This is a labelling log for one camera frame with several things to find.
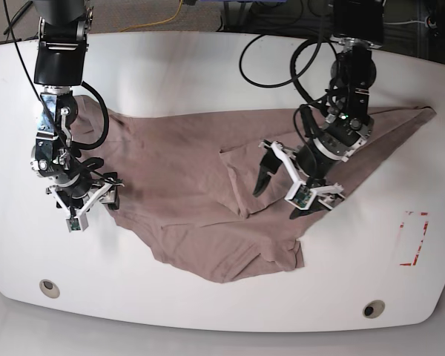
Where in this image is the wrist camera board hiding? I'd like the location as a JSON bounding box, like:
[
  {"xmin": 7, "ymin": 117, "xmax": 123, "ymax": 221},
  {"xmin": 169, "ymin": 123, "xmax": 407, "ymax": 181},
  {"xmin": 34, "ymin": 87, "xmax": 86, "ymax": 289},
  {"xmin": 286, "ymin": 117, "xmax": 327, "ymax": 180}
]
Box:
[
  {"xmin": 66, "ymin": 217, "xmax": 82, "ymax": 232},
  {"xmin": 289, "ymin": 186, "xmax": 314, "ymax": 210}
]

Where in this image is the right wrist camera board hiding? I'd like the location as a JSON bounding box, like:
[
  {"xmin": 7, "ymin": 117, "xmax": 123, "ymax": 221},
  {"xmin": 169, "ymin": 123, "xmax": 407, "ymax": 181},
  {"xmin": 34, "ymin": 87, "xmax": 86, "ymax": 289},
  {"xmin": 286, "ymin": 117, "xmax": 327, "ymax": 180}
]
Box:
[{"xmin": 66, "ymin": 217, "xmax": 82, "ymax": 232}]

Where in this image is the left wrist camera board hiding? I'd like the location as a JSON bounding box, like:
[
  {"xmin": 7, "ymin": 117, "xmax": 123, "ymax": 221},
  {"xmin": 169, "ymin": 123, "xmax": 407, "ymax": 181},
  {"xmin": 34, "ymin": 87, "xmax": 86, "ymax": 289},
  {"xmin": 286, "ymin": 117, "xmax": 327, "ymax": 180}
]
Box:
[{"xmin": 289, "ymin": 186, "xmax": 314, "ymax": 210}]

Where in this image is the mauve t-shirt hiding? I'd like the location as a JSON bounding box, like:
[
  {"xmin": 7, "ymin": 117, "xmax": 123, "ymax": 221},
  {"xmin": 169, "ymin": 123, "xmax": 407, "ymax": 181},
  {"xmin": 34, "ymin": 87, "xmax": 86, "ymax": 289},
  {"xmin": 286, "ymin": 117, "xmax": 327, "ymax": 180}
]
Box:
[{"xmin": 69, "ymin": 94, "xmax": 438, "ymax": 285}]

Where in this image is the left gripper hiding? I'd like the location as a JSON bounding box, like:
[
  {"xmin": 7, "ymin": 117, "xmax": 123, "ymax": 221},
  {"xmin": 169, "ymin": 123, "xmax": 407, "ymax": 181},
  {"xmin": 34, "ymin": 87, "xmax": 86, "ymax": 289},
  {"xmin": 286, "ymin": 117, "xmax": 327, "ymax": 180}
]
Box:
[{"xmin": 252, "ymin": 140, "xmax": 345, "ymax": 220}]

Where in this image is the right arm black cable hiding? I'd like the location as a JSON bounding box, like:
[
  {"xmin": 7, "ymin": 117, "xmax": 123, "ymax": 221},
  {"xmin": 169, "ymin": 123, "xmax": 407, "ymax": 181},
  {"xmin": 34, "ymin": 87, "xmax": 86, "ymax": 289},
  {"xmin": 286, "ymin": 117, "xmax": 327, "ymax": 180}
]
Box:
[{"xmin": 73, "ymin": 82, "xmax": 111, "ymax": 151}]

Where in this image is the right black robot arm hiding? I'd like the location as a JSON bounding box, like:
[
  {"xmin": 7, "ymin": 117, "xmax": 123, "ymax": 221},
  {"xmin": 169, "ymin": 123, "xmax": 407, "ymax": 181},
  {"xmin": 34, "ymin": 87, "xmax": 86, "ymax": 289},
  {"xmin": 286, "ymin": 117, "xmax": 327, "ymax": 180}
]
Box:
[{"xmin": 30, "ymin": 1, "xmax": 123, "ymax": 232}]

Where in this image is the table grommet hole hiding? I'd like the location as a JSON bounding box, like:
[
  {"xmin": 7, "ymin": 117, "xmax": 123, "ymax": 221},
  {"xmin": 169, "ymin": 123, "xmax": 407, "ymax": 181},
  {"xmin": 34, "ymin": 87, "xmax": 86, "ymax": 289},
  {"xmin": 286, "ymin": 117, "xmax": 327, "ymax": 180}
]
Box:
[
  {"xmin": 363, "ymin": 300, "xmax": 386, "ymax": 319},
  {"xmin": 39, "ymin": 280, "xmax": 60, "ymax": 299}
]

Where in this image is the right table grommet hole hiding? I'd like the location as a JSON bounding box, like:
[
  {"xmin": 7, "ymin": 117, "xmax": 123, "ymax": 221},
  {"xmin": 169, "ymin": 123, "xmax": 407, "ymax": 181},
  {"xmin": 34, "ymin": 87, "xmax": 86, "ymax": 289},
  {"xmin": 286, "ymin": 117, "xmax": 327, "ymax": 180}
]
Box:
[{"xmin": 363, "ymin": 300, "xmax": 386, "ymax": 319}]

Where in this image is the red tape rectangle marking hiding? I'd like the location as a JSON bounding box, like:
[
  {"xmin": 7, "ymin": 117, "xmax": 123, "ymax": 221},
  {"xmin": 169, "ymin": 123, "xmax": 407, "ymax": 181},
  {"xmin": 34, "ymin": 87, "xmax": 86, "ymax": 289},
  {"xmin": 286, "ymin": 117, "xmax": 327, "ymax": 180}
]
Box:
[{"xmin": 395, "ymin": 211, "xmax": 429, "ymax": 267}]

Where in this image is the yellow cable on floor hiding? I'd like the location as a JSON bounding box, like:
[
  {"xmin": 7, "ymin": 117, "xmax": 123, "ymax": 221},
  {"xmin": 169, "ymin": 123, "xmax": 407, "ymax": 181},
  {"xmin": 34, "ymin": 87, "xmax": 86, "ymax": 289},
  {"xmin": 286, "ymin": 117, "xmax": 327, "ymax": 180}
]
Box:
[{"xmin": 119, "ymin": 0, "xmax": 182, "ymax": 33}]

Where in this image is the white cable on floor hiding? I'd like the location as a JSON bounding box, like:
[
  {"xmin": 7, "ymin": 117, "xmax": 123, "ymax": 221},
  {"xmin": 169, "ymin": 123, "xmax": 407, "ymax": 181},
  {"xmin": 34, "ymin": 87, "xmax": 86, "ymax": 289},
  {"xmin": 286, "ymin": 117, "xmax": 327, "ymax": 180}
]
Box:
[{"xmin": 385, "ymin": 18, "xmax": 429, "ymax": 27}]

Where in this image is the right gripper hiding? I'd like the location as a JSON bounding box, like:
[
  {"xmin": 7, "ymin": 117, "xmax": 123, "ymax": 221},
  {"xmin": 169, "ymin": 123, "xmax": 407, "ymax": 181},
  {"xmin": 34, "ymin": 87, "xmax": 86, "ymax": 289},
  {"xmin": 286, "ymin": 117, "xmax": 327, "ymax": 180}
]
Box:
[{"xmin": 46, "ymin": 172, "xmax": 124, "ymax": 228}]

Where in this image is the left table grommet hole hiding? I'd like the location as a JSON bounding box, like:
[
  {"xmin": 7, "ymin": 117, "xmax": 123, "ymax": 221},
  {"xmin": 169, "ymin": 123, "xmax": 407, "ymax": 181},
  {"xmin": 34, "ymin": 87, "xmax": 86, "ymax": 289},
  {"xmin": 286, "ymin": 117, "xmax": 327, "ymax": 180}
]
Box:
[{"xmin": 39, "ymin": 280, "xmax": 60, "ymax": 299}]

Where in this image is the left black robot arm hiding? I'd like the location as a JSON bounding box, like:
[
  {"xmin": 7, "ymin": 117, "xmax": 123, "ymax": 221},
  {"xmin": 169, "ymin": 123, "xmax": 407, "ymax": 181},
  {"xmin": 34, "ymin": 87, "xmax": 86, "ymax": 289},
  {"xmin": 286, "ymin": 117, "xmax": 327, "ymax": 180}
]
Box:
[{"xmin": 253, "ymin": 1, "xmax": 384, "ymax": 220}]

